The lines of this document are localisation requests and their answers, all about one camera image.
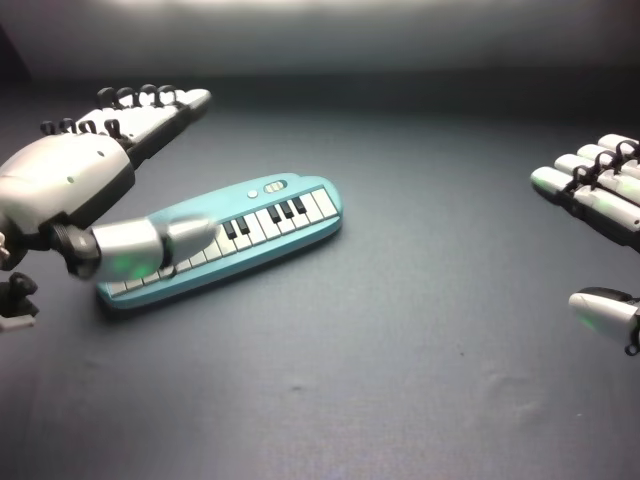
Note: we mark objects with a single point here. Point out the teal toy piano keyboard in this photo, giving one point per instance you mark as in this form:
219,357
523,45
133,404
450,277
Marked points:
280,220

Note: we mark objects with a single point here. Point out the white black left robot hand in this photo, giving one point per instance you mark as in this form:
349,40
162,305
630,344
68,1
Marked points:
65,170

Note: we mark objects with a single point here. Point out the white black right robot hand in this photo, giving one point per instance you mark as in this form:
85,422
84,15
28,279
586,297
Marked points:
600,192

